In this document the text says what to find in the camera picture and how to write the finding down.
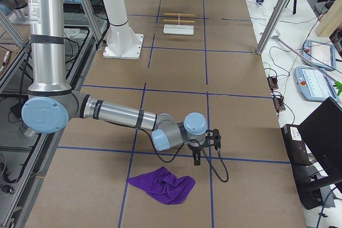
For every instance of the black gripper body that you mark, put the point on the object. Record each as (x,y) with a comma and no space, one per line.
(195,148)

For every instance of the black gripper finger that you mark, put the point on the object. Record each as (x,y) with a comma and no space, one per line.
(196,160)

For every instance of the black monitor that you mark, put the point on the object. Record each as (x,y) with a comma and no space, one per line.
(314,150)

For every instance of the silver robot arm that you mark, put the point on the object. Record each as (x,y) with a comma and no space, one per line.
(52,103)
(19,7)

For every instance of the white towel rack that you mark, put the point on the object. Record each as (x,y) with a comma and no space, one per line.
(179,24)

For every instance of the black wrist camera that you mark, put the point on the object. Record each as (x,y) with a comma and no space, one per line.
(213,139)

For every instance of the teach pendant tablet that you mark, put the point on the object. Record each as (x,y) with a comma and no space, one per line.
(313,85)
(321,54)

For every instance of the aluminium frame post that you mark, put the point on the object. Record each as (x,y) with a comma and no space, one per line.
(270,27)

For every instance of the purple towel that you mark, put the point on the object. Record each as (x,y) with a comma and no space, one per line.
(164,186)

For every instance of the far teach pendant tablet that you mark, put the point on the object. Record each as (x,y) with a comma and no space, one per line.
(321,54)

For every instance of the near teach pendant tablet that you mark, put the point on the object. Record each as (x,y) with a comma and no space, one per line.
(313,85)

